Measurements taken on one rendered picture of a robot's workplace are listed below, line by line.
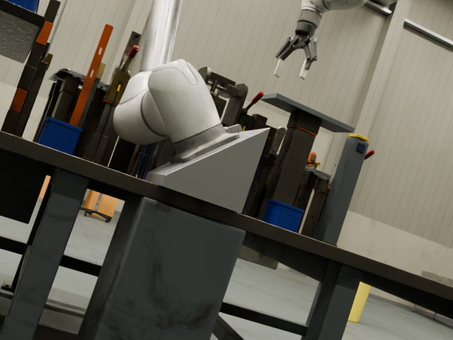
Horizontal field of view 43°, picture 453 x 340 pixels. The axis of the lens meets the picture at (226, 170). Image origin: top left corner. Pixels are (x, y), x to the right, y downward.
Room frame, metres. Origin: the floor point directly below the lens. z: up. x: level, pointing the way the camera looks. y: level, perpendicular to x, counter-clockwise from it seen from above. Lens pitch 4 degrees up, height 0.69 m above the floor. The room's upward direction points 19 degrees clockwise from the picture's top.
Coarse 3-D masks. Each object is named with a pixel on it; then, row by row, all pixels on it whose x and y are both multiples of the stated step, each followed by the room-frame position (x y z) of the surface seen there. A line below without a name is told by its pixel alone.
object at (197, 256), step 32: (128, 192) 1.77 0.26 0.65; (128, 224) 1.57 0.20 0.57; (160, 224) 1.51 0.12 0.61; (192, 224) 1.53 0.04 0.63; (224, 224) 1.56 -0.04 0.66; (128, 256) 1.50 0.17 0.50; (160, 256) 1.52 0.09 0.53; (192, 256) 1.54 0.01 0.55; (224, 256) 1.57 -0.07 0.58; (96, 288) 1.72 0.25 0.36; (128, 288) 1.50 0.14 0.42; (160, 288) 1.53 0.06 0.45; (192, 288) 1.55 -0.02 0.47; (224, 288) 1.57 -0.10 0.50; (96, 320) 1.53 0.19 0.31; (128, 320) 1.51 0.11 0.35; (160, 320) 1.53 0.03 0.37; (192, 320) 1.56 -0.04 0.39
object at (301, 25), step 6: (300, 24) 2.16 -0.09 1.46; (306, 24) 2.15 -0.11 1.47; (300, 30) 2.16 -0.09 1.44; (306, 30) 2.15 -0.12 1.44; (312, 30) 2.16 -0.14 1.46; (294, 36) 2.21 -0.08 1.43; (300, 36) 2.18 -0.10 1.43; (306, 36) 2.16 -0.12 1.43; (300, 42) 2.17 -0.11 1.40; (306, 42) 2.16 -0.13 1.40; (300, 48) 2.19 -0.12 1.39
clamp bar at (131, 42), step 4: (132, 32) 2.10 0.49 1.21; (136, 32) 2.10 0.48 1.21; (132, 36) 2.10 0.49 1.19; (136, 36) 2.09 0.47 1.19; (140, 36) 2.11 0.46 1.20; (128, 40) 2.11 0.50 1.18; (132, 40) 2.10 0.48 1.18; (136, 40) 2.11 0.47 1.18; (128, 44) 2.10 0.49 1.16; (132, 44) 2.11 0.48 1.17; (136, 44) 2.11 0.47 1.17; (128, 48) 2.11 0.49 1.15; (132, 48) 2.11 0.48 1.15; (124, 52) 2.11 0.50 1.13; (128, 52) 2.11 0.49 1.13; (124, 56) 2.11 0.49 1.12; (124, 60) 2.11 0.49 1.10; (120, 64) 2.11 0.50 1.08; (120, 68) 2.12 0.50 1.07; (128, 68) 2.13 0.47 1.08
